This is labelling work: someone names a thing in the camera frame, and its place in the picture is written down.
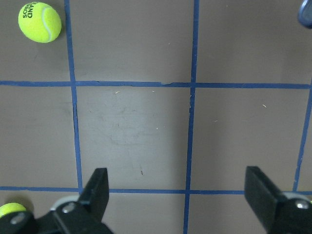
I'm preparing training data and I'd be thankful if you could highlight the clear tennis ball can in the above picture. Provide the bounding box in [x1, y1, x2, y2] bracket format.
[297, 0, 312, 29]

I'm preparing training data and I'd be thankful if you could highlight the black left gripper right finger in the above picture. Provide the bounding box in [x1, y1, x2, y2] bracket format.
[244, 166, 312, 234]

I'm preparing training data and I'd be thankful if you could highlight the tennis ball near arm base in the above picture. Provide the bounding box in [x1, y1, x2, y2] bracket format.
[0, 202, 26, 217]

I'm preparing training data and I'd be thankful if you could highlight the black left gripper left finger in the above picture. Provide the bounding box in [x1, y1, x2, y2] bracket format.
[53, 168, 112, 234]

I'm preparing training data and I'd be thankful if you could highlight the tennis ball with black lettering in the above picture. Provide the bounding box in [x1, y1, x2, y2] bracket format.
[18, 2, 62, 43]

